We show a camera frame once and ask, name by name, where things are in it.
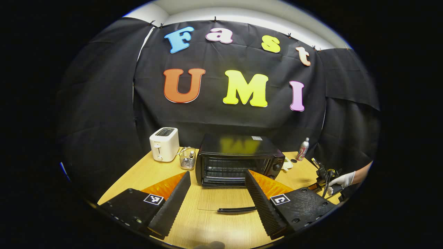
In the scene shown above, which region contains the white toaster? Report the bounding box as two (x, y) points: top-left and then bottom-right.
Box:
(149, 127), (180, 162)

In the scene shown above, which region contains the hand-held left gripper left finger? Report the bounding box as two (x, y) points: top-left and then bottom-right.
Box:
(98, 171), (191, 240)

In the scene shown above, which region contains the silver spray can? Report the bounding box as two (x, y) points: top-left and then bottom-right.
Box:
(296, 137), (310, 162)

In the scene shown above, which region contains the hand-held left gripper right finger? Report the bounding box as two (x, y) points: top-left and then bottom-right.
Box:
(244, 169), (341, 240)

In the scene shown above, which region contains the metal wire basket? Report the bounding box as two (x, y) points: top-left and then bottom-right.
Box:
(178, 147), (197, 170)

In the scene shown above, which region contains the row of black cloth clips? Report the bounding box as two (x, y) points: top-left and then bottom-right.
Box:
(147, 16), (350, 52)

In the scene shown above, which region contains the black electric oven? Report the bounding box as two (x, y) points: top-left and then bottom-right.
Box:
(195, 134), (286, 214)

